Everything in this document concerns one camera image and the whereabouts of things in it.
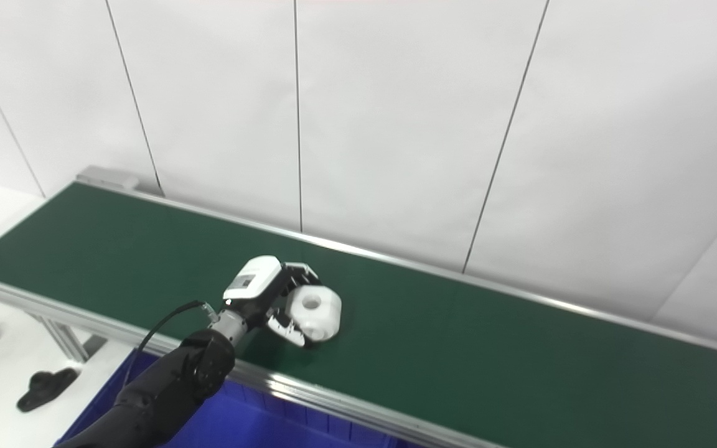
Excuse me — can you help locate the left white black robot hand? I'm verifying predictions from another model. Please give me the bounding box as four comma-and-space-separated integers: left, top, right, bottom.
212, 255, 325, 349

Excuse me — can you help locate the white round plastic part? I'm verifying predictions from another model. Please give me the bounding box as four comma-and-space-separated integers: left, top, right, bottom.
285, 286, 343, 342

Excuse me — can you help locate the blue plastic bin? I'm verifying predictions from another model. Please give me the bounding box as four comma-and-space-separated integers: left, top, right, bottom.
54, 347, 424, 448

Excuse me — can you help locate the aluminium conveyor support leg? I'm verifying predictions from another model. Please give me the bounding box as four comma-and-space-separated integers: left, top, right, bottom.
27, 313, 109, 363

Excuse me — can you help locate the green conveyor belt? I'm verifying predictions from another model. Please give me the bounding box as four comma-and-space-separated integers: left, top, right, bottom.
0, 165, 717, 448

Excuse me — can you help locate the black part on floor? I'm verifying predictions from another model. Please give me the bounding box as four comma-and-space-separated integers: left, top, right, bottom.
16, 367, 80, 413

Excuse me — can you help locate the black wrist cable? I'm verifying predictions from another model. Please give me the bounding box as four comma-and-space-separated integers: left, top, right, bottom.
122, 300, 220, 390

